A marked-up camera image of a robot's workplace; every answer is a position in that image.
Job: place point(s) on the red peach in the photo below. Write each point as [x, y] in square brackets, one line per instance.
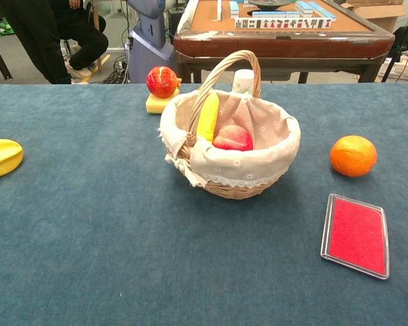
[233, 138]

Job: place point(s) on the brown mahjong table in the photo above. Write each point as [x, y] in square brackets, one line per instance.
[282, 42]

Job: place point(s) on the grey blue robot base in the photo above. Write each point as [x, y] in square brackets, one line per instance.
[149, 40]

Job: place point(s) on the wicker basket with cloth liner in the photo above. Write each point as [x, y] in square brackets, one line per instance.
[238, 163]

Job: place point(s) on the white plastic crate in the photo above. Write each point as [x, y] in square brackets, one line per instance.
[403, 69]

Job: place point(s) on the yellow starfruit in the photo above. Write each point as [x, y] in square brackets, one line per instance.
[1, 158]

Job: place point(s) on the black tripod leg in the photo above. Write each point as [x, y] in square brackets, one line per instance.
[402, 40]

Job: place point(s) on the yellow sponge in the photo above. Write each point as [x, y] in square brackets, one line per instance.
[156, 105]

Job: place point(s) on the cardboard box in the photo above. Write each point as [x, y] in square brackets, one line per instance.
[377, 13]

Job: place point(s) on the blue table cloth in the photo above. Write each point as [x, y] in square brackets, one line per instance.
[88, 220]

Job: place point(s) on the dark round dish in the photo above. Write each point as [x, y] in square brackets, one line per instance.
[270, 4]

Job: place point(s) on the red pomegranate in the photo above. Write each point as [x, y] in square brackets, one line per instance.
[161, 82]

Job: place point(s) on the orange fruit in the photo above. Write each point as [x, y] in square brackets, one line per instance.
[353, 156]

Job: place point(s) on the person in black clothes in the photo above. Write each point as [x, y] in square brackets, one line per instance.
[54, 37]

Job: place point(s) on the row of mahjong tiles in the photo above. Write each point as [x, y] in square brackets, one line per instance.
[283, 23]

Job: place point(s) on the red ink pad clear case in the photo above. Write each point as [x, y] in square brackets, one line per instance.
[357, 236]

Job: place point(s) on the yellow banana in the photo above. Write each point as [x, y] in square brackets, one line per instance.
[209, 117]

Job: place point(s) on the white paper cup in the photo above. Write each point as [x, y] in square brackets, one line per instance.
[243, 81]

